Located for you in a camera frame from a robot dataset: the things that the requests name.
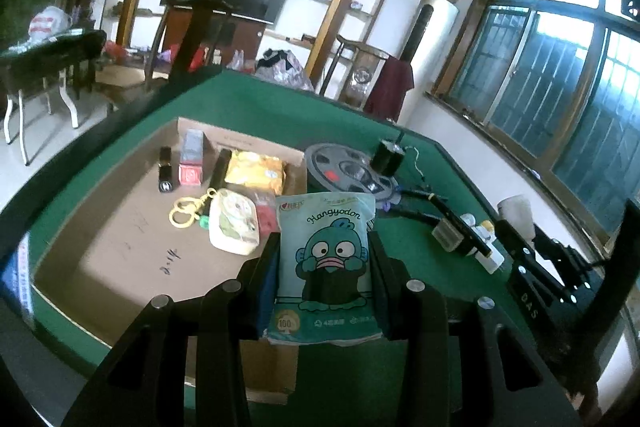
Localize teal cartoon tissue pack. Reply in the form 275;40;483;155
265;192;382;347

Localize cream round-dial compact case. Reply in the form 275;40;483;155
208;188;260;256

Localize clear red-label bottle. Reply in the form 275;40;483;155
253;191;280;237

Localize black stick gold ends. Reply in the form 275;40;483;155
428;194;494;258

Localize yellow ring keychain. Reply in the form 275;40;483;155
168;188;216;230

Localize white pill bottle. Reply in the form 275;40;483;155
497;195;536;243

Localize yellow foil packet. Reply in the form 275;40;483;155
224;150;285;195

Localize black pen green band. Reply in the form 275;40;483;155
198;148;232;230

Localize black gold lipstick box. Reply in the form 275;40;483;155
157;146;174;193

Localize silver red-ended carton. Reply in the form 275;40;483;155
178;129;204;186

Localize white medicine box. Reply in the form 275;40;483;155
432;218;473;257

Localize black pen purple band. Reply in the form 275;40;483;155
376;202;442;227

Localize black pen blue band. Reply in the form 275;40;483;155
399;188;448;202

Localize flat cardboard tray box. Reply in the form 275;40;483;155
30;117;307;373

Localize grey round weight plate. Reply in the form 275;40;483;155
304;143;400;208

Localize black cylindrical motor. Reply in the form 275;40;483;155
370;131;406;178

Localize dark red hanging cloth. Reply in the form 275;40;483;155
362;56;414;121

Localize plastic bag pile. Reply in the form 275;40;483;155
254;49;314;91

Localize white standing air conditioner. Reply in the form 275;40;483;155
397;0;459;126

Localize black folding table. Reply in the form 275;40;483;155
1;28;106;166

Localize white red plastic bag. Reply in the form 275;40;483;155
28;5;72;42

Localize white cable with plug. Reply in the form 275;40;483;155
403;145;429;188

